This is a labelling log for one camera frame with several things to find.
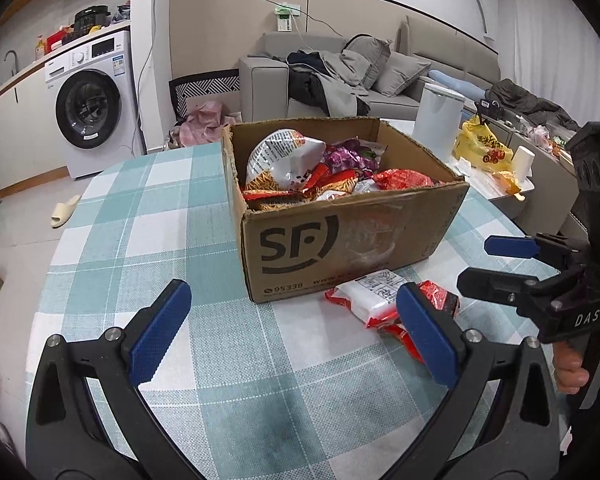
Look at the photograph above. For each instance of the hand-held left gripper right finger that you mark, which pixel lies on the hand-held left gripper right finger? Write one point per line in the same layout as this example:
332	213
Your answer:
426	332

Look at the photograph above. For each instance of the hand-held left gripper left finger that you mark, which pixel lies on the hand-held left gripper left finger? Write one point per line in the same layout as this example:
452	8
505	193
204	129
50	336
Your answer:
160	331

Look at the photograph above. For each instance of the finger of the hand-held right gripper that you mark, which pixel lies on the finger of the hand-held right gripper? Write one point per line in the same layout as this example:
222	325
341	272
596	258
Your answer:
490	282
510	246

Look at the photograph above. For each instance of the dark red snack packet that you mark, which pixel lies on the dark red snack packet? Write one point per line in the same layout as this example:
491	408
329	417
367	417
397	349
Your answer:
439	301

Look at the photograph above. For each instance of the white red snack packet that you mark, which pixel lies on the white red snack packet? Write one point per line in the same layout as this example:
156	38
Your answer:
365	296

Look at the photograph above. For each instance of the brown cardboard box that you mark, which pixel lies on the brown cardboard box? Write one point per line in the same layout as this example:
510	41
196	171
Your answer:
430	220

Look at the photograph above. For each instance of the shiny red snack packet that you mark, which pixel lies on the shiny red snack packet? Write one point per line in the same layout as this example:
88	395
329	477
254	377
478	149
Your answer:
405	180

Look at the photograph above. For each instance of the orange noodle stick snack bag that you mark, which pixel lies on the orange noodle stick snack bag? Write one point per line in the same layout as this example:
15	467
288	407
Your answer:
271	198

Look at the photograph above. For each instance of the red orange snack packet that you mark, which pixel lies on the red orange snack packet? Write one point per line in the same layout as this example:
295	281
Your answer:
332	183

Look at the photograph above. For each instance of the purple snack bag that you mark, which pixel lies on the purple snack bag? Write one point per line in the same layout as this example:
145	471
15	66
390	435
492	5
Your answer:
342	158

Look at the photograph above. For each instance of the white snack bag orange label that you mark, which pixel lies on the white snack bag orange label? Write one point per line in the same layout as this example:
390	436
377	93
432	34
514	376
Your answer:
280	156

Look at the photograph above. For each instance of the person's right hand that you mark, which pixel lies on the person's right hand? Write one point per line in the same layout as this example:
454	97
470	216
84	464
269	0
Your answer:
569	366

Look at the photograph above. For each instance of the grey coffee table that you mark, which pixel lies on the grey coffee table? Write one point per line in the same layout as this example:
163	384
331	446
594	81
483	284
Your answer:
545	196

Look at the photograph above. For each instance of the orange wrapper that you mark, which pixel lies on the orange wrapper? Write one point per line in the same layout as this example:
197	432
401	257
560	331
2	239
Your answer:
509	183

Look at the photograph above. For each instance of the white cup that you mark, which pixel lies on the white cup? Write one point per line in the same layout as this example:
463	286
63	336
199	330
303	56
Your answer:
523	162

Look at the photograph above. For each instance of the teal checked tablecloth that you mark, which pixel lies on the teal checked tablecloth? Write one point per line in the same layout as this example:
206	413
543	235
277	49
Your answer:
180	240

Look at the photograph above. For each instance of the yellow plastic bag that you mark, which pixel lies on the yellow plastic bag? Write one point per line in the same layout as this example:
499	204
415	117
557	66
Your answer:
480	147

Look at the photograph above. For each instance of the black device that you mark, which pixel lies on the black device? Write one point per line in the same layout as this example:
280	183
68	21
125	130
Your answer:
487	109

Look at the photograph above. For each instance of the white lidded bin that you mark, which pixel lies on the white lidded bin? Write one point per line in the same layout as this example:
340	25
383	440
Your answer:
437	120

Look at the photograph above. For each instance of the dark grey jacket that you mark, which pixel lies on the dark grey jacket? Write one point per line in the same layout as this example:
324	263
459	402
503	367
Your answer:
530	101

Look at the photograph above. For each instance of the beige slipper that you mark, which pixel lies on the beige slipper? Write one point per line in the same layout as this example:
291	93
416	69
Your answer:
65	212

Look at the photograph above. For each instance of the light blue bolster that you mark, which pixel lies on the light blue bolster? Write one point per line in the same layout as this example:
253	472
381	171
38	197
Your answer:
452	81

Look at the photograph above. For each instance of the white curtain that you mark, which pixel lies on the white curtain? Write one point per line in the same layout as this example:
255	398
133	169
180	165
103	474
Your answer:
560	45

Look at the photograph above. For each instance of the grey pillow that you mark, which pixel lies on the grey pillow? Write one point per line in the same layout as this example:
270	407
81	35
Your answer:
405	74
370	56

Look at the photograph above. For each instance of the pink cloth bundle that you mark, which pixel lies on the pink cloth bundle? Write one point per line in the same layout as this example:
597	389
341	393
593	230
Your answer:
207	121

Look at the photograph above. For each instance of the white washing machine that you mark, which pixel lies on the white washing machine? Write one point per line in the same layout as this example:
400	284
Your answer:
90	110

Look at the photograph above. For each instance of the white kitchen cabinet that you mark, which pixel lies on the white kitchen cabinet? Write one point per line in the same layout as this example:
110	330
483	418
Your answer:
20	135

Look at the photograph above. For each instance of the black white patterned bag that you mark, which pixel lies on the black white patterned bag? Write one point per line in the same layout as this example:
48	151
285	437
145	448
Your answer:
205	89

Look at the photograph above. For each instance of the black jacket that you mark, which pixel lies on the black jacket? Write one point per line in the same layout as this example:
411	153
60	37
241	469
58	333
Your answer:
307	86

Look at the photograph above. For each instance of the grey sofa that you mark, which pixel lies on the grey sofa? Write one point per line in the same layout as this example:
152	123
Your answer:
265	91

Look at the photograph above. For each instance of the metal faucet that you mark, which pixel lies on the metal faucet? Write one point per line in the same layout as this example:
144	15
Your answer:
11	59

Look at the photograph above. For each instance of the black rice cooker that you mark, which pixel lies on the black rice cooker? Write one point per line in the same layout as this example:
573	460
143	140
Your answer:
91	19

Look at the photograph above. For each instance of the white green wall device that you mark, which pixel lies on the white green wall device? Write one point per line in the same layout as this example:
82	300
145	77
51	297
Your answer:
286	17

